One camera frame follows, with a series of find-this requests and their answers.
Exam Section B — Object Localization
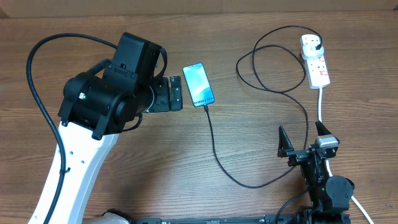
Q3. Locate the white charger plug adapter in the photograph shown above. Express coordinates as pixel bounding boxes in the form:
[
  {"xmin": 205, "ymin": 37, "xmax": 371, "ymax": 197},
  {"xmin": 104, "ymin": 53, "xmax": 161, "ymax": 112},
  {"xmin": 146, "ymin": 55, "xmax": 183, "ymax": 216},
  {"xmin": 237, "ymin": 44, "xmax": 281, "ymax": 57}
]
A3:
[{"xmin": 301, "ymin": 44, "xmax": 324, "ymax": 60}]

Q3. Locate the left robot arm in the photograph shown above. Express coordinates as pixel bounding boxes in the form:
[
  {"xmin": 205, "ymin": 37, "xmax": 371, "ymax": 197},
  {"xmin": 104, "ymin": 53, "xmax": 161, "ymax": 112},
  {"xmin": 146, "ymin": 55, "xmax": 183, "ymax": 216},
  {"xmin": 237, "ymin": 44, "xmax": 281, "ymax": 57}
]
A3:
[{"xmin": 30, "ymin": 32, "xmax": 183, "ymax": 223}]

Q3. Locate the blue screen Galaxy smartphone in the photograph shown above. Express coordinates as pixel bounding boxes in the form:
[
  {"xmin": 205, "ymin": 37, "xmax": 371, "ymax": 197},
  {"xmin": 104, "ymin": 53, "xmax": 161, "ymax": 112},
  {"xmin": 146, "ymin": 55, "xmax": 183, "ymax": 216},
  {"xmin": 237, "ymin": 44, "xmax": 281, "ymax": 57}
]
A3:
[{"xmin": 182, "ymin": 63, "xmax": 215, "ymax": 108}]

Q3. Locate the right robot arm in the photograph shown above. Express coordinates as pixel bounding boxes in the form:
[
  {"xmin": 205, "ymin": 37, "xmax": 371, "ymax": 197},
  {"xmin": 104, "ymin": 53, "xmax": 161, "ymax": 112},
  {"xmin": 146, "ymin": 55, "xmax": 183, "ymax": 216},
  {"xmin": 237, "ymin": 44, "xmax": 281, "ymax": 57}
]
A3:
[{"xmin": 275, "ymin": 121, "xmax": 354, "ymax": 223}]

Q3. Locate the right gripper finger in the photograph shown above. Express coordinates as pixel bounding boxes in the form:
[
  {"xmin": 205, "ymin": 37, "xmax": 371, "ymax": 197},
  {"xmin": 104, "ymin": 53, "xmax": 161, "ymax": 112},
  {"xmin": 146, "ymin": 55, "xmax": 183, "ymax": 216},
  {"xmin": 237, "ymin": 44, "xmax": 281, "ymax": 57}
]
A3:
[
  {"xmin": 315, "ymin": 121, "xmax": 331, "ymax": 136},
  {"xmin": 277, "ymin": 126, "xmax": 294, "ymax": 158}
]

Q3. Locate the white power strip cord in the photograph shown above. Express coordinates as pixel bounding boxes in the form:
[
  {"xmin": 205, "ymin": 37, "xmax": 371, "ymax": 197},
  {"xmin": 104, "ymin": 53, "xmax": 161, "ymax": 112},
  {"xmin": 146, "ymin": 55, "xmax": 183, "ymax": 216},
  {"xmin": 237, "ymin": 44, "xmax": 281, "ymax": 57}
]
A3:
[{"xmin": 317, "ymin": 86, "xmax": 375, "ymax": 224}]

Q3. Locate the black USB charging cable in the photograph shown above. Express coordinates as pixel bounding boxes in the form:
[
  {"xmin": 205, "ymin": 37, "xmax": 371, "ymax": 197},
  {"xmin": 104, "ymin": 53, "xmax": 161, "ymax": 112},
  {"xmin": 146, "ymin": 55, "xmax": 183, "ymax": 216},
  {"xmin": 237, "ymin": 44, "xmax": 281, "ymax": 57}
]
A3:
[{"xmin": 203, "ymin": 25, "xmax": 324, "ymax": 190}]

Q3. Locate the white power strip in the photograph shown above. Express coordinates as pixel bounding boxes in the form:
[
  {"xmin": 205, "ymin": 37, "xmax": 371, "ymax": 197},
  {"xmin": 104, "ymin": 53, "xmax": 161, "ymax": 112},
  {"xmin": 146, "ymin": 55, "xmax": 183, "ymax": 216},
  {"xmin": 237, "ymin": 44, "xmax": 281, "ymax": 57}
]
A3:
[{"xmin": 300, "ymin": 34, "xmax": 330, "ymax": 89}]

